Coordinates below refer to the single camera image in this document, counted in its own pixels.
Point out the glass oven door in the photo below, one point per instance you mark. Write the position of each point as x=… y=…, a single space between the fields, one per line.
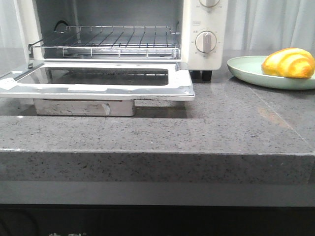
x=96 y=88

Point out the golden yellow bread roll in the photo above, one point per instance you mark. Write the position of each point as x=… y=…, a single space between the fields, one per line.
x=290 y=63

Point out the lower oven control knob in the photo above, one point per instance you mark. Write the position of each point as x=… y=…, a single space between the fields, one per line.
x=206 y=42

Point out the oven control knob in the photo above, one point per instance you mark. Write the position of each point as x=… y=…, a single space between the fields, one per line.
x=206 y=42
x=209 y=3

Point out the white Toshiba toaster oven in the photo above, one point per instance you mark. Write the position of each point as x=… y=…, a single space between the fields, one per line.
x=194 y=19

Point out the upper oven control knob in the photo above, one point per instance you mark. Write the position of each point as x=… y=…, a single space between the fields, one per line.
x=209 y=3

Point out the light green plate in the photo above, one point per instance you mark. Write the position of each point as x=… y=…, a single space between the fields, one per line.
x=248 y=69

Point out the metal wire oven rack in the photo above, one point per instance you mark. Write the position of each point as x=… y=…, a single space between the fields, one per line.
x=109 y=42

